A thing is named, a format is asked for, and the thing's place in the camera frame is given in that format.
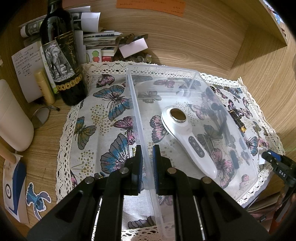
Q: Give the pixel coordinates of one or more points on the white handheld massager device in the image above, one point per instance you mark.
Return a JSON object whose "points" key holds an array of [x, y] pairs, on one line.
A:
{"points": [[178, 125]]}

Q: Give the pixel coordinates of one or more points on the orange sticky note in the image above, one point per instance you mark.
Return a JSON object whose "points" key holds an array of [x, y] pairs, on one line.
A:
{"points": [[172, 7]]}

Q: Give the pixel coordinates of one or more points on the stack of books and papers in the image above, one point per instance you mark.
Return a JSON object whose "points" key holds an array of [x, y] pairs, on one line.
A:
{"points": [[91, 44]]}

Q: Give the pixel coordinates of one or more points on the black gold lipstick tube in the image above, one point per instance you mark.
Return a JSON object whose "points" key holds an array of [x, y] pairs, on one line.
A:
{"points": [[237, 119]]}

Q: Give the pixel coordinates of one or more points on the clear plastic storage bin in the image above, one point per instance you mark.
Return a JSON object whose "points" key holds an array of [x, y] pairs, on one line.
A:
{"points": [[152, 89]]}

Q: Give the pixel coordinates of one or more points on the butterfly print lace cloth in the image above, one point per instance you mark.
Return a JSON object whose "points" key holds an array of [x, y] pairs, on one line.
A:
{"points": [[98, 137]]}

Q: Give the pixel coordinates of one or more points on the white blue card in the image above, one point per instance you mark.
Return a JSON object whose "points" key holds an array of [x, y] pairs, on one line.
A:
{"points": [[14, 185]]}

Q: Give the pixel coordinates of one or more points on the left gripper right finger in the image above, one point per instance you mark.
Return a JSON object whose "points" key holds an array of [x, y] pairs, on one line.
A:
{"points": [[202, 209]]}

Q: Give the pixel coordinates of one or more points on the white cylindrical cup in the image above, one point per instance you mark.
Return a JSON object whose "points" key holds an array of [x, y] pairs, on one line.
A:
{"points": [[16, 128]]}

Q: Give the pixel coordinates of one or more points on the small white box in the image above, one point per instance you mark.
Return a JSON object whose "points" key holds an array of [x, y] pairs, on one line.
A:
{"points": [[133, 48]]}

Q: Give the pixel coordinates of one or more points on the dark wine bottle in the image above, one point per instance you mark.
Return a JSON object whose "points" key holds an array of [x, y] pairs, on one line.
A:
{"points": [[58, 42]]}

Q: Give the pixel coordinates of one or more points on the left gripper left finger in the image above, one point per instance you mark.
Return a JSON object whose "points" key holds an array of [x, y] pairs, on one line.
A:
{"points": [[93, 209]]}

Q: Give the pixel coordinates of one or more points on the blue stitch sticker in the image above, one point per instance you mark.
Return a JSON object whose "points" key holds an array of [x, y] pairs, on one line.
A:
{"points": [[37, 200]]}

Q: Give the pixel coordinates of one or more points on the yellow lip balm tube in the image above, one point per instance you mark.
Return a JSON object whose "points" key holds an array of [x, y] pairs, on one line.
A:
{"points": [[42, 82]]}

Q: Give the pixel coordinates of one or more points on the white paper note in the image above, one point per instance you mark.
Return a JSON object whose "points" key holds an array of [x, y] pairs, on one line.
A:
{"points": [[26, 62]]}

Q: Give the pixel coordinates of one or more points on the small black adapter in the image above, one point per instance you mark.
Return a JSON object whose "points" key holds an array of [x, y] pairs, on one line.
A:
{"points": [[234, 159]]}

